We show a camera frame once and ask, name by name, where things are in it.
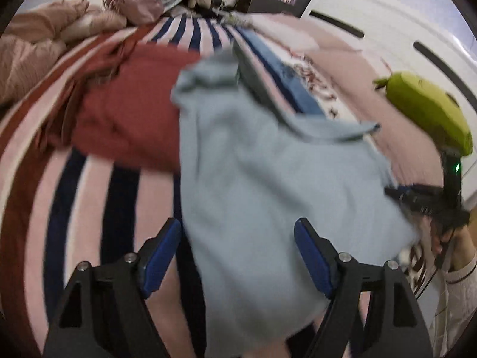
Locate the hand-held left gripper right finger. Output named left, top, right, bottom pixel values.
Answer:
left=294, top=217, right=435, bottom=358

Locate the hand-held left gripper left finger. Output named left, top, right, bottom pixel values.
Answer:
left=43, top=217, right=182, bottom=358

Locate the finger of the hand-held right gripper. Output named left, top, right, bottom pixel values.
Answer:
left=384, top=183, right=444, bottom=215

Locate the light blue shirt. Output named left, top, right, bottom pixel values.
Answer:
left=171, top=50, right=422, bottom=358

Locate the person's right hand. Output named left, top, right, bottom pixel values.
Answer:
left=430, top=219, right=477, bottom=269

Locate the striped blanket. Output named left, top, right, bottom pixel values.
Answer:
left=0, top=11, right=429, bottom=358

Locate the green avocado plush toy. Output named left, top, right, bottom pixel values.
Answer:
left=374, top=72, right=474, bottom=156

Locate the large pink pillow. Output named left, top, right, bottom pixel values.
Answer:
left=309, top=48, right=444, bottom=183

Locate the maroon garment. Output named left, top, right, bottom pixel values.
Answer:
left=37, top=39, right=204, bottom=174

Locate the white bed headboard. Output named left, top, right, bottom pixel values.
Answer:
left=300, top=0, right=477, bottom=120

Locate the small pink pillow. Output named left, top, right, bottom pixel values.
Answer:
left=246, top=13, right=354, bottom=53

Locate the crumpled pink duvet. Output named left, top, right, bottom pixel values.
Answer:
left=0, top=0, right=127, bottom=105

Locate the pink handbag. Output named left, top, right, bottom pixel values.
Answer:
left=102, top=0, right=165, bottom=27

